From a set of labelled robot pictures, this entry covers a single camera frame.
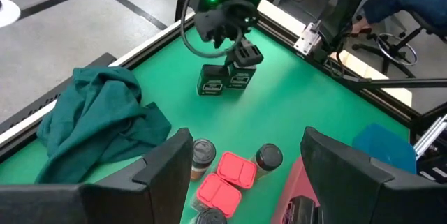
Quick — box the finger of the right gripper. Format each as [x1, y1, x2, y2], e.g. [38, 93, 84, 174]
[223, 43, 242, 68]

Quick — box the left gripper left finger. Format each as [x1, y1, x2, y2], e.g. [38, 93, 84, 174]
[0, 128, 195, 224]

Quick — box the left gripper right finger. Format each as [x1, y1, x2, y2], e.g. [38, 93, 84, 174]
[300, 126, 447, 224]

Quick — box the red-lid spice container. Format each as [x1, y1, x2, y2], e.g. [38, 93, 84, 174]
[216, 151, 258, 191]
[191, 173, 242, 219]

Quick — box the blue plastic tray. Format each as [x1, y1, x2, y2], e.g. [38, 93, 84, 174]
[351, 123, 418, 175]

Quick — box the green table mat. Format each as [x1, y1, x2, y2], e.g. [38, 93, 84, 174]
[0, 24, 411, 224]

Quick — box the magenta plastic tray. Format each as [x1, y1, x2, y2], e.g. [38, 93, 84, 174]
[270, 156, 321, 224]

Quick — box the teal cloth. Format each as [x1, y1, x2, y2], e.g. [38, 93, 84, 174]
[34, 66, 173, 185]

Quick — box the black office chair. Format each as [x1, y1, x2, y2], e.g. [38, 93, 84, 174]
[351, 9, 447, 79]

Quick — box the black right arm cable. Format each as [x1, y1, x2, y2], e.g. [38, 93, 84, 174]
[179, 0, 246, 59]

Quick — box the silver metal mounting bracket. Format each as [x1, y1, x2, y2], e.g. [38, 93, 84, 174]
[293, 21, 323, 56]

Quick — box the black table frame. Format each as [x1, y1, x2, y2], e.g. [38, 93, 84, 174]
[0, 6, 447, 185]

